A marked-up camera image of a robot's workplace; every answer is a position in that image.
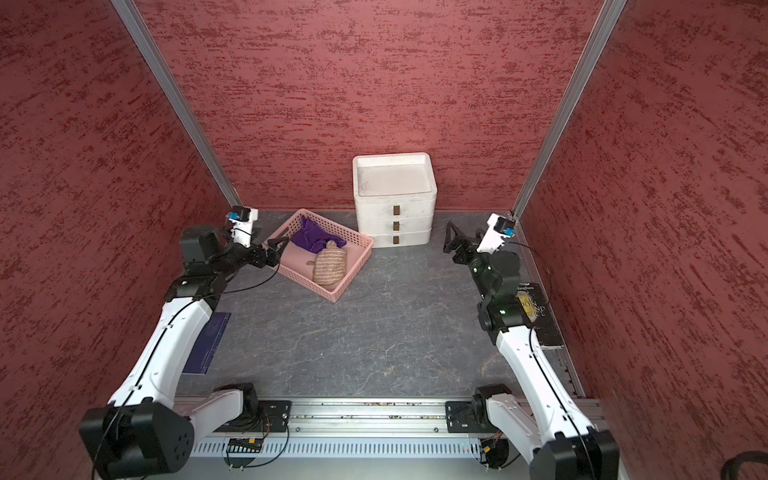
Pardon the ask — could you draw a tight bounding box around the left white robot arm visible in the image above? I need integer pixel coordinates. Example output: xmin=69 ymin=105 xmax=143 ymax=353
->
xmin=78 ymin=222 xmax=289 ymax=479

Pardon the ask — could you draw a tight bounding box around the dark blue book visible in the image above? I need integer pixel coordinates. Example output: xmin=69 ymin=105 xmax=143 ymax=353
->
xmin=182 ymin=312 xmax=231 ymax=375

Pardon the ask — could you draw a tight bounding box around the left aluminium corner post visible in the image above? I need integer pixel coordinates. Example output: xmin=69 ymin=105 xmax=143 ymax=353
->
xmin=111 ymin=0 xmax=242 ymax=206

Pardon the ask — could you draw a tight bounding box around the purple dishcloth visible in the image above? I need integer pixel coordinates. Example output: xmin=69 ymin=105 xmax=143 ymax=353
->
xmin=290 ymin=216 xmax=347 ymax=254

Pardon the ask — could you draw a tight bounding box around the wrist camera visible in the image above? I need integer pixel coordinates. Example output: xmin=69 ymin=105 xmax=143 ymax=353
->
xmin=477 ymin=214 xmax=516 ymax=254
xmin=227 ymin=205 xmax=258 ymax=248

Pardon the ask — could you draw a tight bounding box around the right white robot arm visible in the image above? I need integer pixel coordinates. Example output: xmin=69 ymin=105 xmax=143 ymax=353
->
xmin=443 ymin=215 xmax=620 ymax=479

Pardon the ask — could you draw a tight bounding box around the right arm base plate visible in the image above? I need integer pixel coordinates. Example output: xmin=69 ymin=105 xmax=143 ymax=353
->
xmin=445 ymin=400 xmax=497 ymax=435

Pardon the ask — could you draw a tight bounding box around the pink plastic basket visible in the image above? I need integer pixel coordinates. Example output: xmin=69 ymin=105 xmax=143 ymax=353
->
xmin=268 ymin=209 xmax=374 ymax=303

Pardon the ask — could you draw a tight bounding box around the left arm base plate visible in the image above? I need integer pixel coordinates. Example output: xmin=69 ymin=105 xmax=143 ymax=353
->
xmin=215 ymin=400 xmax=293 ymax=436

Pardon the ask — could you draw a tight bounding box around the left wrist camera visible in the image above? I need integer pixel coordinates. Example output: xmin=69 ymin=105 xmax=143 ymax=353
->
xmin=227 ymin=205 xmax=258 ymax=248

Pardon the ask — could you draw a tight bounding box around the aluminium corner post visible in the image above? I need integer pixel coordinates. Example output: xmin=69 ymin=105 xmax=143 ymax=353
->
xmin=511 ymin=0 xmax=627 ymax=220
xmin=111 ymin=0 xmax=242 ymax=206

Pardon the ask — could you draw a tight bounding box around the right aluminium corner post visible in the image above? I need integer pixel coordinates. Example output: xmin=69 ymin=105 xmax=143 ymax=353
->
xmin=511 ymin=0 xmax=627 ymax=220

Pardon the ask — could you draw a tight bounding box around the white three-drawer organizer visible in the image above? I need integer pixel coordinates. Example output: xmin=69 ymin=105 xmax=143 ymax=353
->
xmin=352 ymin=152 xmax=438 ymax=249

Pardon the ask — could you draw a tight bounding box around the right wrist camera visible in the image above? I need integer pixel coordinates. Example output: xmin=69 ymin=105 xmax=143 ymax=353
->
xmin=477 ymin=214 xmax=516 ymax=254

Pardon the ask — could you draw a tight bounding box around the black moon book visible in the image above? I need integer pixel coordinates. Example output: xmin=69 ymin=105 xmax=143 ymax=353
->
xmin=517 ymin=282 xmax=565 ymax=348

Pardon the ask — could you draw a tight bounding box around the striped beige dishcloth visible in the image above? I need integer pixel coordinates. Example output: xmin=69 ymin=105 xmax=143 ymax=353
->
xmin=307 ymin=242 xmax=347 ymax=287

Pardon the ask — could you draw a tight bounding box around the black cable bottom right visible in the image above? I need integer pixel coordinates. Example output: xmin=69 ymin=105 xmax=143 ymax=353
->
xmin=719 ymin=451 xmax=768 ymax=480

